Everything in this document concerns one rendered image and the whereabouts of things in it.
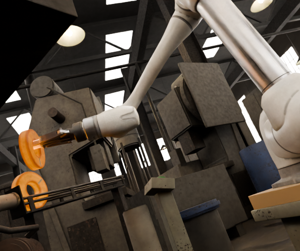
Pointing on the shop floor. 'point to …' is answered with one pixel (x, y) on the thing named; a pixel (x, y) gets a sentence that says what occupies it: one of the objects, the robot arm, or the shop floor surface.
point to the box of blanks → (214, 191)
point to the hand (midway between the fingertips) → (32, 145)
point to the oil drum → (259, 166)
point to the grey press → (207, 124)
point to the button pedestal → (169, 212)
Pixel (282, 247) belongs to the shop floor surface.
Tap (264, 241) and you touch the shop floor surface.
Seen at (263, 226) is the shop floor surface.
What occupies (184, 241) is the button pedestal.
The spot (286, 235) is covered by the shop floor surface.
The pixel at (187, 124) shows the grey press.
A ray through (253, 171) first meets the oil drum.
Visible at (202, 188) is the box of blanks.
